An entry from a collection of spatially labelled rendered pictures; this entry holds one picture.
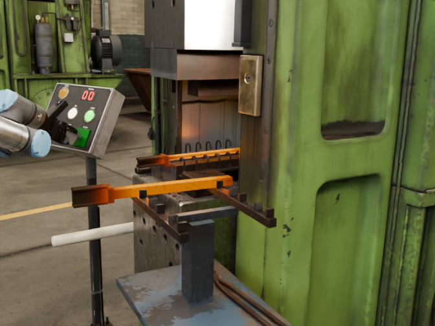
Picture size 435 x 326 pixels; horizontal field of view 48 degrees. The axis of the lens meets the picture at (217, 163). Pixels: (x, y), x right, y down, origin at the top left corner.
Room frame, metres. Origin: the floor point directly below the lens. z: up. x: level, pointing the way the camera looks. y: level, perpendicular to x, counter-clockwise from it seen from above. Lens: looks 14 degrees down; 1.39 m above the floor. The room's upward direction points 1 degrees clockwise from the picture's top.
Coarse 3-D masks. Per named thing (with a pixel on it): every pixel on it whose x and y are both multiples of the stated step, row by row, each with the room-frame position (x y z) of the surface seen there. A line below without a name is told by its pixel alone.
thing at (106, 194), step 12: (180, 180) 1.23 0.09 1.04; (192, 180) 1.23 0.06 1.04; (204, 180) 1.23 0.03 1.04; (228, 180) 1.26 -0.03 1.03; (72, 192) 1.09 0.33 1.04; (84, 192) 1.10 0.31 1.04; (96, 192) 1.12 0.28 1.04; (108, 192) 1.12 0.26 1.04; (120, 192) 1.13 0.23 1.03; (132, 192) 1.15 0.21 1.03; (156, 192) 1.17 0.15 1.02; (168, 192) 1.19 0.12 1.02; (72, 204) 1.10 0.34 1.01; (84, 204) 1.10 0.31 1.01; (96, 204) 1.11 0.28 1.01
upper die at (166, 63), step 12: (156, 48) 1.70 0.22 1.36; (156, 60) 1.69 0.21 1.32; (168, 60) 1.62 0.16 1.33; (180, 60) 1.57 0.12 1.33; (192, 60) 1.60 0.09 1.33; (204, 60) 1.62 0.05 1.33; (216, 60) 1.65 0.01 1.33; (228, 60) 1.67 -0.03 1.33; (156, 72) 1.69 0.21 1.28; (168, 72) 1.62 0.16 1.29; (180, 72) 1.57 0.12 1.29; (192, 72) 1.60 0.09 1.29; (204, 72) 1.62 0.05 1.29; (216, 72) 1.65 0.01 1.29; (228, 72) 1.67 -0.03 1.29
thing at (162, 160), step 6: (216, 150) 1.75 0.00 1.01; (222, 150) 1.75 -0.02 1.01; (228, 150) 1.75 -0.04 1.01; (234, 150) 1.76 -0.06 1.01; (150, 156) 1.61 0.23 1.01; (156, 156) 1.62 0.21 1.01; (162, 156) 1.62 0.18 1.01; (168, 156) 1.61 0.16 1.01; (174, 156) 1.64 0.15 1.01; (180, 156) 1.64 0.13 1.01; (186, 156) 1.66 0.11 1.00; (198, 156) 1.68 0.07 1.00; (138, 162) 1.57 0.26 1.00; (144, 162) 1.58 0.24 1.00; (150, 162) 1.59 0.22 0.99; (156, 162) 1.61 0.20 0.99; (162, 162) 1.62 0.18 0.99; (168, 162) 1.61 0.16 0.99
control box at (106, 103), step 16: (64, 96) 2.09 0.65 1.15; (80, 96) 2.05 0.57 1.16; (96, 96) 2.00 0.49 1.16; (112, 96) 1.97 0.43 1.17; (64, 112) 2.05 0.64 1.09; (80, 112) 2.00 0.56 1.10; (96, 112) 1.95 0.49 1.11; (112, 112) 1.97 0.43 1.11; (96, 128) 1.91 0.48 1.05; (112, 128) 1.97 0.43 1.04; (64, 144) 1.95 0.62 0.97; (96, 144) 1.90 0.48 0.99
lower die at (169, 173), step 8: (176, 160) 1.62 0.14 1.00; (192, 160) 1.65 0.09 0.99; (200, 160) 1.65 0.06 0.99; (216, 160) 1.66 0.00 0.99; (224, 160) 1.67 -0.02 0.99; (232, 160) 1.69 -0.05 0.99; (152, 168) 1.73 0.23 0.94; (160, 168) 1.67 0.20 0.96; (168, 168) 1.62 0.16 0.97; (176, 168) 1.57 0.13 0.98; (192, 168) 1.60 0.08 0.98; (200, 168) 1.62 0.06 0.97; (216, 168) 1.65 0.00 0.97; (160, 176) 1.67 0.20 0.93; (168, 176) 1.62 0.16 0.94; (176, 176) 1.57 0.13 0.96; (232, 176) 1.69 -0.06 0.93
